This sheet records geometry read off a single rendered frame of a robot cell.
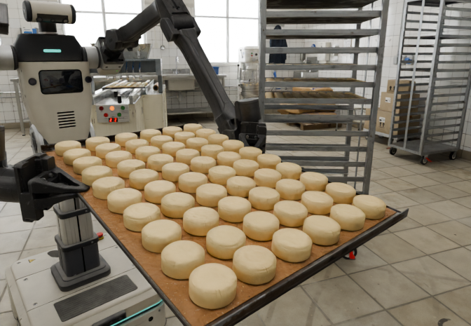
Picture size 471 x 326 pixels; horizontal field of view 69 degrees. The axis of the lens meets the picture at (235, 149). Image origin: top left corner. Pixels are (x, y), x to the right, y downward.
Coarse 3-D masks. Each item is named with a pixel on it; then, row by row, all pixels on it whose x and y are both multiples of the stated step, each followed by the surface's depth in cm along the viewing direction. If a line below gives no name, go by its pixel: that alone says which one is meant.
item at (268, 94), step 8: (272, 96) 203; (280, 96) 203; (288, 96) 205; (296, 96) 205; (304, 96) 205; (312, 96) 205; (320, 96) 204; (328, 96) 203; (336, 96) 203; (344, 96) 204; (352, 96) 205; (360, 96) 204
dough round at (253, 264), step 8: (240, 248) 41; (248, 248) 41; (256, 248) 41; (264, 248) 41; (240, 256) 39; (248, 256) 39; (256, 256) 40; (264, 256) 40; (272, 256) 40; (240, 264) 38; (248, 264) 38; (256, 264) 38; (264, 264) 38; (272, 264) 38; (240, 272) 38; (248, 272) 37; (256, 272) 37; (264, 272) 37; (272, 272) 38; (248, 280) 38; (256, 280) 38; (264, 280) 38
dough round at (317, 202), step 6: (306, 192) 56; (312, 192) 57; (318, 192) 57; (306, 198) 54; (312, 198) 54; (318, 198) 54; (324, 198) 55; (330, 198) 55; (306, 204) 54; (312, 204) 53; (318, 204) 53; (324, 204) 53; (330, 204) 53; (312, 210) 53; (318, 210) 53; (324, 210) 53; (330, 210) 54
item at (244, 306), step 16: (160, 128) 90; (48, 144) 74; (384, 224) 50; (352, 240) 47; (368, 240) 48; (128, 256) 41; (336, 256) 43; (144, 272) 39; (304, 272) 39; (272, 288) 38; (288, 288) 37; (256, 304) 34; (224, 320) 32; (240, 320) 33
